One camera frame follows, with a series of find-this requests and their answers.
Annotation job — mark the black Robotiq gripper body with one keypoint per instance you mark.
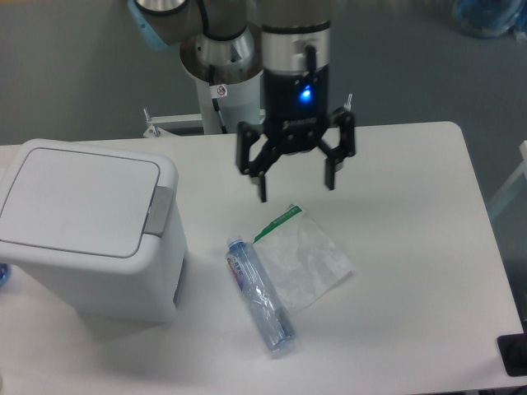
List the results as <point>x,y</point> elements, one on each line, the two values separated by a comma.
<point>296,106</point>

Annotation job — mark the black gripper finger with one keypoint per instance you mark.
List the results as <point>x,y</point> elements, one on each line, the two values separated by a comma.
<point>247,135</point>
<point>344,119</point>

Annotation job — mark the white push-lid trash can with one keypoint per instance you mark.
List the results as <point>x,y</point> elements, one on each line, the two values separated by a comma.
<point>99,227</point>

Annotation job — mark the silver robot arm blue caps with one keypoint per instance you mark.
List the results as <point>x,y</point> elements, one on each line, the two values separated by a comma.
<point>166,23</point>

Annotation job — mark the blue object behind trash can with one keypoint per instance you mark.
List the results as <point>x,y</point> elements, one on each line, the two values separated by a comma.
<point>5,272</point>

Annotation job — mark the crumpled white plastic bag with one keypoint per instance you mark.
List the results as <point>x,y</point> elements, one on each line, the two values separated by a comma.
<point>302,262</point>

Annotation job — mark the blue plastic bag on floor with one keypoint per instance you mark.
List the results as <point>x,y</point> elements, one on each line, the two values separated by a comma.
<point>490,19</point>

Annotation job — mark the clear plastic water bottle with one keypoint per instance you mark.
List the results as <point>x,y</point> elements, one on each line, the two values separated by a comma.
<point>267,310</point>

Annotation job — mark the black device at table edge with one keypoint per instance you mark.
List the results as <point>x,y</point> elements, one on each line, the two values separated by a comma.
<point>513,353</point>

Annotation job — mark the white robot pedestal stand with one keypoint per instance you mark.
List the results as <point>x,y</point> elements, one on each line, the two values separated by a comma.
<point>227,76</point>

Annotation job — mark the white frame at right edge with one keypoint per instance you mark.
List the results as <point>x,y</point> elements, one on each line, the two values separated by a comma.
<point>510,189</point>

